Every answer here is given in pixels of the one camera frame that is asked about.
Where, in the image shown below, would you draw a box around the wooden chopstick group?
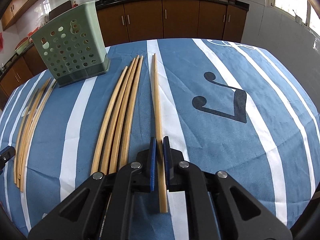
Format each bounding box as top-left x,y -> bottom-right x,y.
15,78 -> 51,188
19,79 -> 56,192
90,66 -> 128,175
100,59 -> 136,175
118,56 -> 143,169
109,55 -> 139,173
17,78 -> 51,183
14,89 -> 38,184

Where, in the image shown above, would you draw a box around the brown kitchen base cabinets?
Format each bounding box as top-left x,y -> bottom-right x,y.
97,0 -> 249,46

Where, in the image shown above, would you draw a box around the blue white striped tablecloth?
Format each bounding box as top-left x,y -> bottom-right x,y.
1,38 -> 319,235

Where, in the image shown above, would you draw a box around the brown left side cabinets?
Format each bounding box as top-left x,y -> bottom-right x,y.
1,45 -> 47,111

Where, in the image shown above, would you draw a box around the green perforated utensil holder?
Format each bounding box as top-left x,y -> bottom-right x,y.
31,1 -> 111,87

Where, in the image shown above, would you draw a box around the window with frame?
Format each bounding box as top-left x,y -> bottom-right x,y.
271,0 -> 319,35

